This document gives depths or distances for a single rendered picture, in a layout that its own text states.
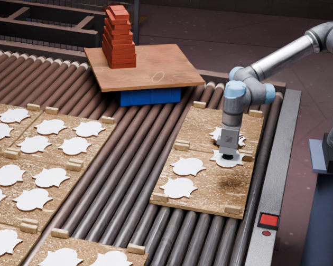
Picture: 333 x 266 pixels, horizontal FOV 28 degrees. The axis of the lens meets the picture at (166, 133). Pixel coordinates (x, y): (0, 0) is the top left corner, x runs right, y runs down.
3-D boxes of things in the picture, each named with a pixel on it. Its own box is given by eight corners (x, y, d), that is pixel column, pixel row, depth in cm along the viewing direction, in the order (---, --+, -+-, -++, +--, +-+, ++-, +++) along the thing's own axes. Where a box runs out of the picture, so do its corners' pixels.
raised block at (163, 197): (168, 200, 246) (169, 194, 245) (167, 202, 244) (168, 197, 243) (153, 197, 247) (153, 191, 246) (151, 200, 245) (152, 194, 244)
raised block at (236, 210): (240, 212, 241) (241, 206, 240) (239, 215, 240) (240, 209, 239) (224, 209, 242) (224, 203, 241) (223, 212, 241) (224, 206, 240)
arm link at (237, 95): (252, 86, 235) (231, 89, 232) (249, 114, 241) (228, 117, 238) (242, 77, 242) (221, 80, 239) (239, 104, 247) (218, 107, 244)
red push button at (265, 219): (277, 219, 242) (278, 216, 242) (276, 229, 237) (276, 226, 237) (261, 216, 243) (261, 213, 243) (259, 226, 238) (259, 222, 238)
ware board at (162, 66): (175, 46, 359) (175, 43, 359) (204, 85, 318) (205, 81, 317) (83, 51, 346) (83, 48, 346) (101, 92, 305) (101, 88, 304)
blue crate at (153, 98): (165, 77, 348) (166, 59, 343) (182, 103, 322) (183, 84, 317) (107, 81, 340) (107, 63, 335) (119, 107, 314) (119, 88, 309)
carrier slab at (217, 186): (254, 163, 276) (255, 160, 275) (242, 219, 240) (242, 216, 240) (172, 150, 282) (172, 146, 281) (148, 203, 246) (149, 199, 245)
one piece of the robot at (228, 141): (218, 108, 248) (214, 145, 256) (214, 118, 241) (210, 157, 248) (243, 112, 247) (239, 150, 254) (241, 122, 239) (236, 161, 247)
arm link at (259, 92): (264, 75, 249) (237, 78, 245) (278, 87, 240) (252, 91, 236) (260, 94, 253) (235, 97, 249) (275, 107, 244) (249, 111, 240)
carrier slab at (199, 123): (264, 119, 311) (264, 116, 311) (253, 162, 276) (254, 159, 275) (191, 108, 318) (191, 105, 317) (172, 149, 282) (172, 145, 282)
